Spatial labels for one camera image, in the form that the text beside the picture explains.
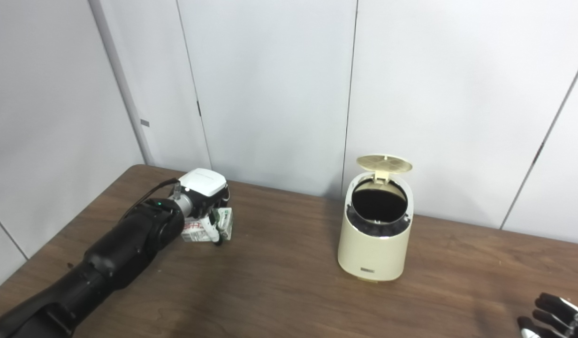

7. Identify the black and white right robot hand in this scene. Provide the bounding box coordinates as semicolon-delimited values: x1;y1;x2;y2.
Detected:
517;292;578;338

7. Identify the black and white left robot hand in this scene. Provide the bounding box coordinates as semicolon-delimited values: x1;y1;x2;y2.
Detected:
176;168;229;245

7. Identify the small white green milk carton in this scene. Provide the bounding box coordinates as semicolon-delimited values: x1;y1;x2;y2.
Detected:
181;207;234;243

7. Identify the round cream bin lid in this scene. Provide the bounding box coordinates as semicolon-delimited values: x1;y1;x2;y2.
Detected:
356;154;413;183

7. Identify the cream-colored bin body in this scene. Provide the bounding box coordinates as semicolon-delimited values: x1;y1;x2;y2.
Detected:
337;171;414;282

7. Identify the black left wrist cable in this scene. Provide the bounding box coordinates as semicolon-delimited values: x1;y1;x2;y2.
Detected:
122;178;182;219

